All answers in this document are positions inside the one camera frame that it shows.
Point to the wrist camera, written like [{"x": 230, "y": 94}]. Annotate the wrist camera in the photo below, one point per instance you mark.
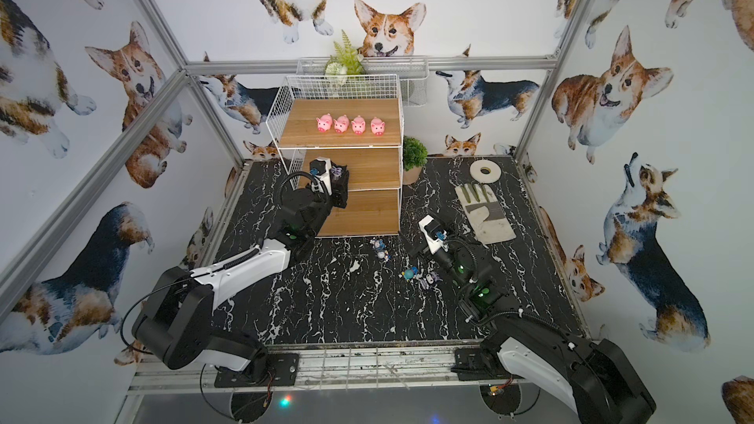
[
  {"x": 434, "y": 232},
  {"x": 320, "y": 168}
]

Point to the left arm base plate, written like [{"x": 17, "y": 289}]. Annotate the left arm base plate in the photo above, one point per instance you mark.
[{"x": 280, "y": 369}]

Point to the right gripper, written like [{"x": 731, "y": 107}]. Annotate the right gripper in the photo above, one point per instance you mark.
[{"x": 427, "y": 254}]

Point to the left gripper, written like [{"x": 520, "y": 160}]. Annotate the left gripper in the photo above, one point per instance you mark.
[{"x": 338, "y": 186}]

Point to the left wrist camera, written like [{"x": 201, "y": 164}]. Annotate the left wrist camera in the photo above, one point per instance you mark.
[{"x": 320, "y": 168}]

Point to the white wire three-tier shelf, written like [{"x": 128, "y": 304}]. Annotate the white wire three-tier shelf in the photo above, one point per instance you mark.
[{"x": 375, "y": 162}]

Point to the white tape roll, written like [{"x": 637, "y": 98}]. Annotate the white tape roll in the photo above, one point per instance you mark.
[{"x": 485, "y": 171}]

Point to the white and grey work glove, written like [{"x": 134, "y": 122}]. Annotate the white and grey work glove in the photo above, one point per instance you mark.
[{"x": 485, "y": 213}]

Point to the small potted green plant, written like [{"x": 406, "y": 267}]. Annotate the small potted green plant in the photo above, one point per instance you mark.
[{"x": 415, "y": 156}]

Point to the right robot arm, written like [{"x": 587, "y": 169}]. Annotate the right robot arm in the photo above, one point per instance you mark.
[{"x": 595, "y": 380}]

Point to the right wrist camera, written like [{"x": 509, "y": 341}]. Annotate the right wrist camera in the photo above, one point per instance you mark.
[{"x": 434, "y": 232}]

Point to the green fern plant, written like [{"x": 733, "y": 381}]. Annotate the green fern plant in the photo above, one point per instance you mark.
[{"x": 347, "y": 60}]

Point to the white wire wall basket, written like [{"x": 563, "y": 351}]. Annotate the white wire wall basket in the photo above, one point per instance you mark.
[{"x": 362, "y": 78}]

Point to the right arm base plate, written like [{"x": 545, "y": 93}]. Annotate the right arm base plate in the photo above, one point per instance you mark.
[{"x": 478, "y": 364}]

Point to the pink pig toy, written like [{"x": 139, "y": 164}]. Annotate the pink pig toy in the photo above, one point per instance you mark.
[
  {"x": 324, "y": 123},
  {"x": 358, "y": 125},
  {"x": 342, "y": 124},
  {"x": 377, "y": 126}
]

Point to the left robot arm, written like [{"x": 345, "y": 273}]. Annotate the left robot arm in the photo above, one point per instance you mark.
[{"x": 175, "y": 324}]

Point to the black purple kuromi figure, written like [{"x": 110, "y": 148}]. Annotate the black purple kuromi figure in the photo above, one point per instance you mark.
[
  {"x": 336, "y": 173},
  {"x": 428, "y": 281}
]

